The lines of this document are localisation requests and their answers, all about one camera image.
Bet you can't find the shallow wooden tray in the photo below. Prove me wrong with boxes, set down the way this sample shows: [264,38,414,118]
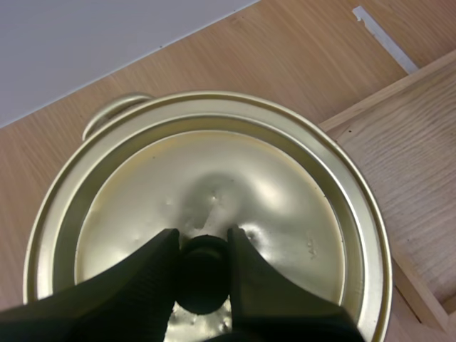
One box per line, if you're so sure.
[318,49,456,324]

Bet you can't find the gold lid with black knob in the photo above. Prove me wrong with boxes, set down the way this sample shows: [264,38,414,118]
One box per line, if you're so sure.
[22,90,393,342]

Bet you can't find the gold pot with two handles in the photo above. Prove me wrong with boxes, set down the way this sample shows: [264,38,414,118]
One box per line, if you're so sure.
[81,93,153,140]

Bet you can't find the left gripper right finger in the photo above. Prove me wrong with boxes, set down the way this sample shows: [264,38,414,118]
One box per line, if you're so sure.
[214,226,361,342]

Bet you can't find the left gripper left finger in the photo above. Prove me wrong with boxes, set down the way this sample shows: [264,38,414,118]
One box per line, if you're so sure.
[0,228,181,342]

